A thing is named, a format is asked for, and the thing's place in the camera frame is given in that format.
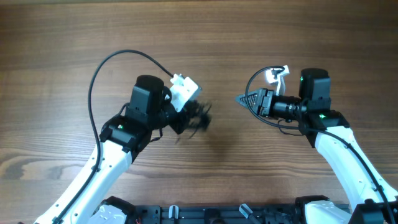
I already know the left black camera cable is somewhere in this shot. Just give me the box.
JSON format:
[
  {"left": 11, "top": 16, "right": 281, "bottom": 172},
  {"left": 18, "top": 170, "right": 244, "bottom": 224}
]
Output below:
[{"left": 52, "top": 49, "right": 175, "bottom": 224}]

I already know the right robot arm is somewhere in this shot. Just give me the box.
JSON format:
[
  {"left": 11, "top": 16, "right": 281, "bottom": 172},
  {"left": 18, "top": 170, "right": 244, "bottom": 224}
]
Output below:
[{"left": 236, "top": 65, "right": 397, "bottom": 223}]

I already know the black camera cable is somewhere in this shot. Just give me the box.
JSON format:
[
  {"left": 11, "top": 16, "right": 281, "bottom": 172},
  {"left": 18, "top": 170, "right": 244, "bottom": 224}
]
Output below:
[
  {"left": 52, "top": 49, "right": 175, "bottom": 224},
  {"left": 244, "top": 65, "right": 397, "bottom": 224}
]

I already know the black cable bundle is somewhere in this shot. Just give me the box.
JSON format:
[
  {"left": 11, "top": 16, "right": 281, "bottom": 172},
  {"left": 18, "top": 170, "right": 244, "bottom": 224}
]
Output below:
[{"left": 174, "top": 101, "right": 214, "bottom": 146}]

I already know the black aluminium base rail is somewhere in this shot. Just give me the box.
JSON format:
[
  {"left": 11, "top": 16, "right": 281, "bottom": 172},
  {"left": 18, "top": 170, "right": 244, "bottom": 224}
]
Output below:
[{"left": 86, "top": 203, "right": 352, "bottom": 224}]

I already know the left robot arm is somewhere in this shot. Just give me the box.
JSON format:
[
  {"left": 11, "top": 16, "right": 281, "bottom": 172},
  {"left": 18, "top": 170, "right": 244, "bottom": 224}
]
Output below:
[{"left": 36, "top": 75, "right": 203, "bottom": 223}]

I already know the right black camera cable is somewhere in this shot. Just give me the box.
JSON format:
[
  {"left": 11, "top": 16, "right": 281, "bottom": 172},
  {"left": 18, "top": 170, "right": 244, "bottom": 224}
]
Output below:
[{"left": 244, "top": 65, "right": 397, "bottom": 224}]

